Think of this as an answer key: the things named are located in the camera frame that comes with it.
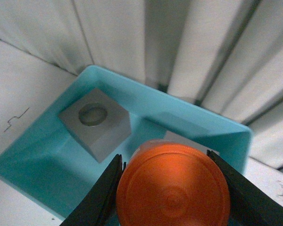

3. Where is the blue plastic box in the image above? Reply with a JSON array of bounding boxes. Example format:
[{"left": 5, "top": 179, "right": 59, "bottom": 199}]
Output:
[{"left": 0, "top": 66, "right": 252, "bottom": 219}]

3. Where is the gray cube with round hole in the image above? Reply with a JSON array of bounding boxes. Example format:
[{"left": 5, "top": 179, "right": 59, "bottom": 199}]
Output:
[{"left": 58, "top": 89, "right": 131, "bottom": 163}]

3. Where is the gray cube with square hole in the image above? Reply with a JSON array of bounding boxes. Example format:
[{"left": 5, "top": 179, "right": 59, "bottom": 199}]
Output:
[{"left": 164, "top": 130, "right": 220, "bottom": 155}]

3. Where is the white curtain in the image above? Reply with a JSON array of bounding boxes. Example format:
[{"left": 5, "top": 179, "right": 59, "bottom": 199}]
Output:
[{"left": 0, "top": 0, "right": 283, "bottom": 170}]

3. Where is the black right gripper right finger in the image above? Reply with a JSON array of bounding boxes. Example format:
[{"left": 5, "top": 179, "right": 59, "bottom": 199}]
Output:
[{"left": 207, "top": 150, "right": 283, "bottom": 226}]

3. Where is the orange cylinder part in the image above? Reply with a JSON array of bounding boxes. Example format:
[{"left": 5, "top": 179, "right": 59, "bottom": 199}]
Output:
[{"left": 116, "top": 139, "right": 231, "bottom": 226}]

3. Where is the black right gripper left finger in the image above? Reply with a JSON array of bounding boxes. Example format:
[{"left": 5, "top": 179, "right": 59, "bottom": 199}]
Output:
[{"left": 61, "top": 154, "right": 125, "bottom": 226}]

